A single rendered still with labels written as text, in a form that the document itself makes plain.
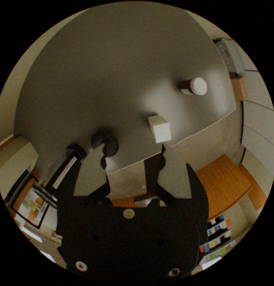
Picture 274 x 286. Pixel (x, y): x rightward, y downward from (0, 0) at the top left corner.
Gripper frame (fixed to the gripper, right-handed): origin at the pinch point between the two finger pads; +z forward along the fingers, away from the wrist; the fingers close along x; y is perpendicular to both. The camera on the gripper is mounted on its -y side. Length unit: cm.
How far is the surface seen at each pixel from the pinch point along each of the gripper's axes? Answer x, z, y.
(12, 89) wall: -68, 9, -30
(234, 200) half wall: 168, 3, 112
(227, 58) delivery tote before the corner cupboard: 144, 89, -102
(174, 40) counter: 12.1, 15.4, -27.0
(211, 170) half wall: 161, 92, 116
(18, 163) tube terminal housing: -63, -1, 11
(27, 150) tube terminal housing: -64, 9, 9
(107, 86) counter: -7.6, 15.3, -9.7
